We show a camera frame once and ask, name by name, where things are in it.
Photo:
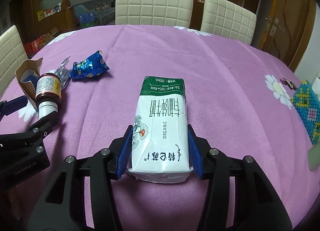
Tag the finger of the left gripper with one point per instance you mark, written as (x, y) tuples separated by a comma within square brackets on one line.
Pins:
[(9, 107), (37, 131)]

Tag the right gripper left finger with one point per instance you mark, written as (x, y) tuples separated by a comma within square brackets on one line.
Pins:
[(62, 203)]

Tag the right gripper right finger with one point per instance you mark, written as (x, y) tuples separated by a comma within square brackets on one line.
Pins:
[(239, 194)]

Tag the cardboard medicine box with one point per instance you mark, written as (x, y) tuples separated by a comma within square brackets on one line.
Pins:
[(27, 75)]

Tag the brown medicine bottle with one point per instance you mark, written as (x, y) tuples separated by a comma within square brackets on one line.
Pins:
[(48, 94)]

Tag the blue foil wrapper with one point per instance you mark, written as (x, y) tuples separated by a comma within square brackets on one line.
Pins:
[(90, 67)]

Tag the white green milk carton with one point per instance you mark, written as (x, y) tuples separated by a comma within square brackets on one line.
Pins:
[(160, 152)]

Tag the cream chair left side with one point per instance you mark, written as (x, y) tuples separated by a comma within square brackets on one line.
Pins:
[(12, 55)]

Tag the cream chair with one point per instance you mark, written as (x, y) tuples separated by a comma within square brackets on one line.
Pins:
[(12, 55), (154, 12), (226, 19)]

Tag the cardboard boxes pile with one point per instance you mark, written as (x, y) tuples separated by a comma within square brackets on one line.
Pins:
[(36, 45)]

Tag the green cup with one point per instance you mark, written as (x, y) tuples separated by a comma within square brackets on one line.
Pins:
[(314, 157)]

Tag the beaded blue tissue box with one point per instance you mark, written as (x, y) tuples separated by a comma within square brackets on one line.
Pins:
[(306, 104)]

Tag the colourful bag on floor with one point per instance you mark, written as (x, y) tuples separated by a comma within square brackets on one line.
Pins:
[(87, 20)]

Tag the grey sofa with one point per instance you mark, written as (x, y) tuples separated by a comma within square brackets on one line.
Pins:
[(104, 10)]

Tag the pink floral tablecloth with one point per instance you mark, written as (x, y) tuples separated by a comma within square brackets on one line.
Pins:
[(230, 102)]

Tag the cream chair far middle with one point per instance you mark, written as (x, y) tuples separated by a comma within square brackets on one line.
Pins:
[(154, 12)]

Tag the wooden door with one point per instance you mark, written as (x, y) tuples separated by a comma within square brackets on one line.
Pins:
[(288, 30)]

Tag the cream chair far right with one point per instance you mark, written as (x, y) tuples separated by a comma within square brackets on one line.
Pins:
[(226, 19)]

